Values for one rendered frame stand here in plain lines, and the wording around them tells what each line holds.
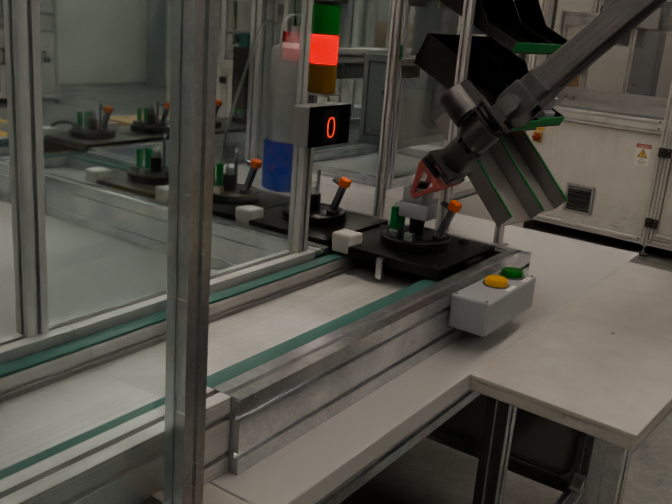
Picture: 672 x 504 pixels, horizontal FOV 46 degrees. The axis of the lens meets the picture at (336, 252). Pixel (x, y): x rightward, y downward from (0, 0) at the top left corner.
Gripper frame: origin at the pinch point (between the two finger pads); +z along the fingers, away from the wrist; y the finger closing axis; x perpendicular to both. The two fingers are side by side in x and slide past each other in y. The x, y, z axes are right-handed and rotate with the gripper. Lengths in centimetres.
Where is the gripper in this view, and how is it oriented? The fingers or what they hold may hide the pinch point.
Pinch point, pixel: (420, 191)
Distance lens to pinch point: 157.4
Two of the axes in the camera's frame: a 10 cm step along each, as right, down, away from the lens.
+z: -6.0, 5.8, 5.6
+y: -5.7, 1.8, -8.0
